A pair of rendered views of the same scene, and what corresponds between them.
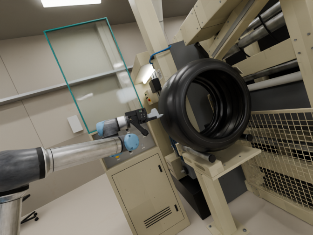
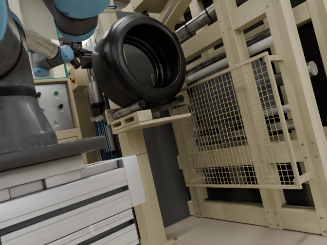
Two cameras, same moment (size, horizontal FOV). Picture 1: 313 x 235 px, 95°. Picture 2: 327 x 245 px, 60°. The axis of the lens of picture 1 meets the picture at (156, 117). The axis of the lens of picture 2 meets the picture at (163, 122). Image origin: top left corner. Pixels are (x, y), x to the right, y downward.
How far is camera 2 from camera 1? 0.96 m
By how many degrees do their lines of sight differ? 23
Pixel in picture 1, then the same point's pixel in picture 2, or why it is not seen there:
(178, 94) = (118, 34)
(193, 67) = (136, 17)
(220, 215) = (148, 216)
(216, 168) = (144, 114)
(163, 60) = (106, 16)
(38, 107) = not seen: outside the picture
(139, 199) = not seen: hidden behind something
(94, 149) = (37, 35)
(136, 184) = not seen: hidden behind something
